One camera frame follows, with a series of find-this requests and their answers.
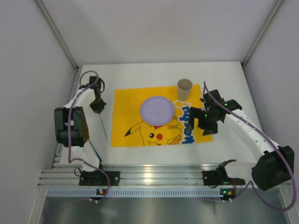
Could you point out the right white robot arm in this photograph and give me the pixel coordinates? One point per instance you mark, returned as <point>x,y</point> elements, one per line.
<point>274,163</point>

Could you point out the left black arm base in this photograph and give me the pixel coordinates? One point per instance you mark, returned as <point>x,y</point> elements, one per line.
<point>97,177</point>

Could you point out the beige paper cup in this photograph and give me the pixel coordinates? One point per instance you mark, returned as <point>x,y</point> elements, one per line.
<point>184,87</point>

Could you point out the aluminium mounting rail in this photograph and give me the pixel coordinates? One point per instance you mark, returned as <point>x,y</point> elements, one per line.
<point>153,166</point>

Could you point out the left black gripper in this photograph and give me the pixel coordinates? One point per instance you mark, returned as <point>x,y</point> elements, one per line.
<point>97,105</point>

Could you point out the purple plastic plate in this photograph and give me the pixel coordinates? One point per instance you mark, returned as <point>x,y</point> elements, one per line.
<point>157,111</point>

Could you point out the yellow pikachu cloth placemat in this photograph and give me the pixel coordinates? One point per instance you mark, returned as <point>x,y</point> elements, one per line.
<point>129,129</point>

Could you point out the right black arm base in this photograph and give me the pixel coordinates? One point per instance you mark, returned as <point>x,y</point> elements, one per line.
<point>217,177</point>

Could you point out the blue metallic fork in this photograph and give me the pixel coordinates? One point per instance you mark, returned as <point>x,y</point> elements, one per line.
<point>94,150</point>

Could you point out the blue metallic spoon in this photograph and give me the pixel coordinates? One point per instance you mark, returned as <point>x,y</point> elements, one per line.
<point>103,127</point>

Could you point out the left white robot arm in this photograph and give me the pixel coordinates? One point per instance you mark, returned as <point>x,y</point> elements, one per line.
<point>71,125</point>

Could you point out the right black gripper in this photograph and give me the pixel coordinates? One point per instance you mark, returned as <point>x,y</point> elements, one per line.
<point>200,119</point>

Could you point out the slotted grey cable duct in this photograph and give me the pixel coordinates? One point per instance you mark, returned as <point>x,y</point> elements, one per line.
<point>139,192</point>

